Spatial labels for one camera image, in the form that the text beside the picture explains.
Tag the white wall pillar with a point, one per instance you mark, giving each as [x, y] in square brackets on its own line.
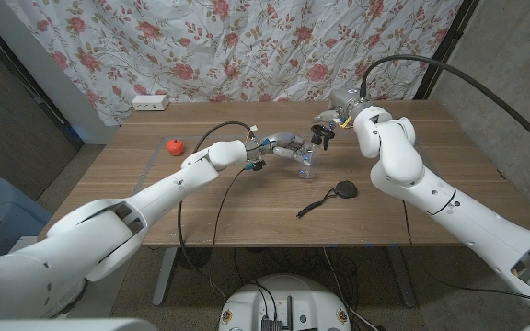
[62, 92]

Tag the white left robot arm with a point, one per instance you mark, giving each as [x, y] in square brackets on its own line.
[108, 230]

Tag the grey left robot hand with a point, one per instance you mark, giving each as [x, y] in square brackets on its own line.
[283, 139]

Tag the white robot chest shell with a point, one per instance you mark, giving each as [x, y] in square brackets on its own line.
[62, 325]

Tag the black trigger sprayer head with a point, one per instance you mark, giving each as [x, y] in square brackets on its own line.
[318, 133]

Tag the grey metal table leg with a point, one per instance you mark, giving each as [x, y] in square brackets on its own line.
[164, 280]
[403, 280]

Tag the clear plastic spray bottle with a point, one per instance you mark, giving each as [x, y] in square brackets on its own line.
[308, 170]

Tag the small red tomato toy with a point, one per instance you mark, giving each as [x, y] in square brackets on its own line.
[175, 147]

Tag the black backdrop stand pole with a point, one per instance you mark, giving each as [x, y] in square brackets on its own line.
[444, 41]

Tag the floral print backdrop cloth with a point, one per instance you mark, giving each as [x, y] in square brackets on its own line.
[246, 46]

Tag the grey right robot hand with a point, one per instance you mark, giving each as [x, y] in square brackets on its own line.
[348, 103]

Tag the white power strip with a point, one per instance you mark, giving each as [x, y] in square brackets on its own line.
[150, 102]

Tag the black round floor disc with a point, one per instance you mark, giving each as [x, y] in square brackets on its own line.
[196, 258]

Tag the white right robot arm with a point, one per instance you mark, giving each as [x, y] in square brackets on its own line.
[453, 216]

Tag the white robot torso base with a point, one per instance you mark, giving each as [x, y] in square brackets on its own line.
[283, 299]

